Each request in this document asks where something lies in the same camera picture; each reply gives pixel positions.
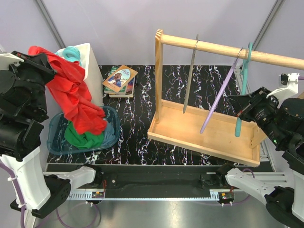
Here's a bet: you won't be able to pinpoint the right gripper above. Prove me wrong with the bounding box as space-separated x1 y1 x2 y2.
225 85 287 145

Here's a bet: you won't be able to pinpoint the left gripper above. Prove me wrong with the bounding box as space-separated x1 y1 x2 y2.
2 48 58 115

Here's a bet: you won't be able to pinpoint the teal hanger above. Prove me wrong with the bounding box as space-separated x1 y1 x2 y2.
235 42 253 137

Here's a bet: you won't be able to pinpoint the purple hanger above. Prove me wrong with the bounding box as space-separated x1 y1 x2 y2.
200 48 243 134

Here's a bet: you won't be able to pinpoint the red tank top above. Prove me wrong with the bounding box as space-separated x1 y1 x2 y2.
28 46 107 135

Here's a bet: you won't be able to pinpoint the grey hanger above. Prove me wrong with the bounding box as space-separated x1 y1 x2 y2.
182 34 199 114

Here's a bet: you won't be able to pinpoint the green tank top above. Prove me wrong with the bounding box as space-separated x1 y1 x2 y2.
64 121 105 150

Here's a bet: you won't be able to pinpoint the blue tank top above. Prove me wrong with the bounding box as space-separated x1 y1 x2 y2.
101 123 116 147

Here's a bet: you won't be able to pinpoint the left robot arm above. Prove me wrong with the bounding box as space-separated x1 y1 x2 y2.
0 51 103 219

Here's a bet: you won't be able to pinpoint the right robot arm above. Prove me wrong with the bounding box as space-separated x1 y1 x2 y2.
215 87 304 228

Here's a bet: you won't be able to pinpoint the teal cat-ear headphones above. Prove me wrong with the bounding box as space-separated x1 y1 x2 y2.
55 46 82 66

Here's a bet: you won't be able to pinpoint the wooden clothes rack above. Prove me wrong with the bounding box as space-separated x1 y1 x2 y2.
148 29 304 167

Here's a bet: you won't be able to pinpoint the white box stand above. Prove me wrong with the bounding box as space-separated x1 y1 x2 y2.
75 43 103 106

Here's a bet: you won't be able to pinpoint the green bottom book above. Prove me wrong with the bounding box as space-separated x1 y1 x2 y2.
103 65 138 97

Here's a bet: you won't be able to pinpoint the orange top book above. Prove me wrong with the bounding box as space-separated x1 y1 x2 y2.
103 65 138 93

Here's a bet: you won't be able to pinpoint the teal plastic bin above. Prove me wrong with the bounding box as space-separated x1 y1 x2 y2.
47 106 120 155

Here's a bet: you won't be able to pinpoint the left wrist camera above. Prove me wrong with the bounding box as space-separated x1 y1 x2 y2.
0 46 24 70

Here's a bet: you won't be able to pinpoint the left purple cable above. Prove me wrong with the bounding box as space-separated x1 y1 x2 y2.
0 163 100 228

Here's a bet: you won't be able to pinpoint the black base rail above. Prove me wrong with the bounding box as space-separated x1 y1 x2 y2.
46 163 276 200

